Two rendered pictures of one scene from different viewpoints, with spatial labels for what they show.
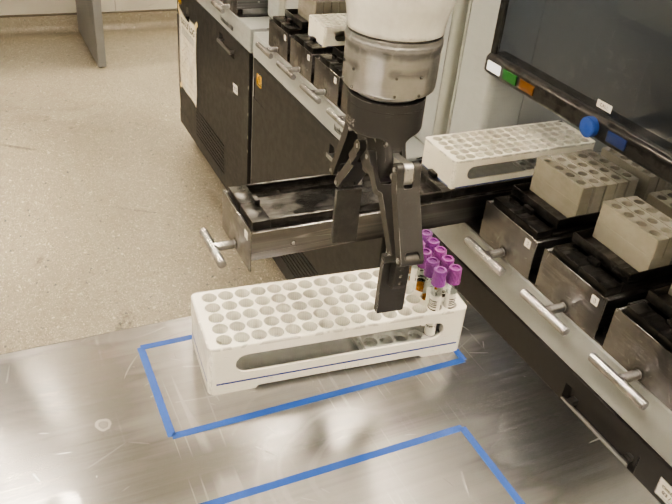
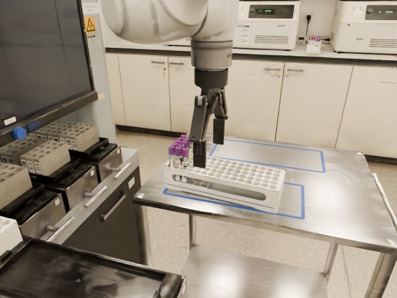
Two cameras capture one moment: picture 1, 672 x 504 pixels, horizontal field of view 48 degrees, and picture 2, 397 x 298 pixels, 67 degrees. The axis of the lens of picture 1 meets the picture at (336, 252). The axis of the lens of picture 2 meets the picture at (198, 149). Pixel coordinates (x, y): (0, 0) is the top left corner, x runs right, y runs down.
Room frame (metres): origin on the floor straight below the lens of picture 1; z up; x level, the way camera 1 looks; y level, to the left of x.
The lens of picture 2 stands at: (1.18, 0.41, 1.26)
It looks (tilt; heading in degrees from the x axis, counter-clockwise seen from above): 26 degrees down; 225
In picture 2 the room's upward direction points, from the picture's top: straight up
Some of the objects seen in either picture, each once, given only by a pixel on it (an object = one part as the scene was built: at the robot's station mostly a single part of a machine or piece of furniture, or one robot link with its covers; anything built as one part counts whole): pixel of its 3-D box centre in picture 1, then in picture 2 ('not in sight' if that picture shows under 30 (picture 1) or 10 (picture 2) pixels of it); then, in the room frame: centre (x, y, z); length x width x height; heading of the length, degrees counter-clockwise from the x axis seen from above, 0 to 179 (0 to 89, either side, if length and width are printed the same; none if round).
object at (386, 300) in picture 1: (392, 282); (218, 131); (0.62, -0.06, 0.95); 0.03 x 0.01 x 0.07; 113
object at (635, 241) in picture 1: (628, 237); (52, 159); (0.93, -0.42, 0.85); 0.12 x 0.02 x 0.06; 27
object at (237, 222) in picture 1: (415, 196); (21, 273); (1.12, -0.13, 0.78); 0.73 x 0.14 x 0.09; 118
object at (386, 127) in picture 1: (382, 133); (210, 88); (0.68, -0.03, 1.08); 0.08 x 0.07 x 0.09; 23
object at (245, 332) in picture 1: (329, 322); (222, 178); (0.67, 0.00, 0.85); 0.30 x 0.10 x 0.06; 113
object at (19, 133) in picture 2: (589, 126); (19, 133); (1.01, -0.34, 0.98); 0.03 x 0.01 x 0.03; 28
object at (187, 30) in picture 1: (185, 55); not in sight; (2.71, 0.63, 0.43); 0.27 x 0.02 x 0.36; 28
